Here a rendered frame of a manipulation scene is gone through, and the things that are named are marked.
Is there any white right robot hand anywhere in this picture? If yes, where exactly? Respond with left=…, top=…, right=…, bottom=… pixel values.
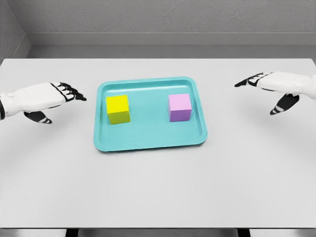
left=234, top=71, right=306, bottom=116

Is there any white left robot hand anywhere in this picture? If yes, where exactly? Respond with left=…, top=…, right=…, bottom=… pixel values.
left=15, top=82, right=87, bottom=124

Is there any yellow cube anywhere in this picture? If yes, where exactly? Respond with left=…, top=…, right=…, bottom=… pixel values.
left=106, top=94, right=131, bottom=125

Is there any pink cube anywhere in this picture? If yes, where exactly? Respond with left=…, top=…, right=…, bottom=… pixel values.
left=168, top=93, right=193, bottom=122

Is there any teal tray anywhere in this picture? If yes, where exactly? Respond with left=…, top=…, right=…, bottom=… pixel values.
left=93, top=76, right=208, bottom=154

